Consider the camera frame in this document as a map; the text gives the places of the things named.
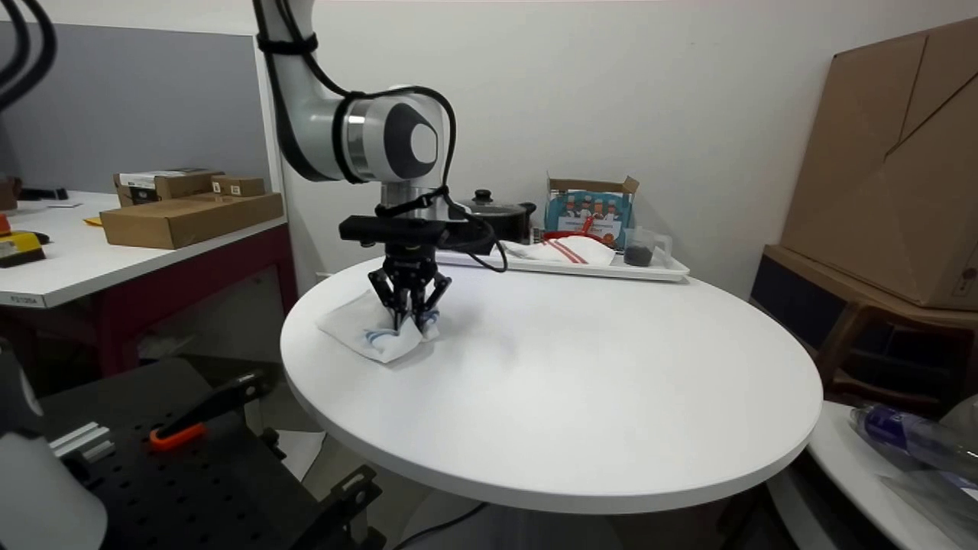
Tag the silver aluminium profile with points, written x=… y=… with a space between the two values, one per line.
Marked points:
x=85 y=440

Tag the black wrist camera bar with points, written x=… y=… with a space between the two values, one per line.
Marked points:
x=407 y=232

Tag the black orange bar clamp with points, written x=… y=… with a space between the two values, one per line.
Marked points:
x=209 y=408

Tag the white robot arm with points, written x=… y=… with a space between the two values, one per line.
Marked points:
x=306 y=111

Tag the black cooking pot with lid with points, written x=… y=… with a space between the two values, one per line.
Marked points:
x=508 y=215

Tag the small black round object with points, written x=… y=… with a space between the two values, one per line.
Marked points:
x=636 y=255

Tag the black metal bracket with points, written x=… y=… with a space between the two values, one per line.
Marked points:
x=346 y=504

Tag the light grey rounded cover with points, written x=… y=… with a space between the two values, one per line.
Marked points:
x=46 y=498

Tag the dark wooden shelf unit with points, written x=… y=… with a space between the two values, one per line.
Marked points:
x=888 y=345

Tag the grey partition panel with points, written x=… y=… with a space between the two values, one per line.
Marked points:
x=133 y=100

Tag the white rectangular tray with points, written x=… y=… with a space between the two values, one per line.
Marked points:
x=659 y=272

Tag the open small cardboard box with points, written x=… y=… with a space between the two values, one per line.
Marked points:
x=174 y=183

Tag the white desk red sides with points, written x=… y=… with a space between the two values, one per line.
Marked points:
x=64 y=272

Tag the small closed cardboard box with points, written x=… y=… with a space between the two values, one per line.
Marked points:
x=239 y=186

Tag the white cloth red stripes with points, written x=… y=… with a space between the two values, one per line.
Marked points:
x=577 y=251

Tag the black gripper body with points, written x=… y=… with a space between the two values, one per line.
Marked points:
x=411 y=264

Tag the yellow black hand tool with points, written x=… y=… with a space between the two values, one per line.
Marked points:
x=19 y=249

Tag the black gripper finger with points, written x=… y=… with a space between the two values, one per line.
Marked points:
x=429 y=301
x=390 y=301

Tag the clear plastic bag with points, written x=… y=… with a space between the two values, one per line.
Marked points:
x=918 y=439

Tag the black perforated board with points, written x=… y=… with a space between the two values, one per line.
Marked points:
x=194 y=498

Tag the flat brown cardboard box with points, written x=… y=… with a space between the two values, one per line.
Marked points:
x=188 y=220

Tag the white round side table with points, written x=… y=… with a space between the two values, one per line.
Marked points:
x=867 y=498

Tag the large brown cardboard box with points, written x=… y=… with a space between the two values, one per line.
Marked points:
x=898 y=183

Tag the white tea towel blue stripes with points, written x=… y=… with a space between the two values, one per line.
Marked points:
x=371 y=345

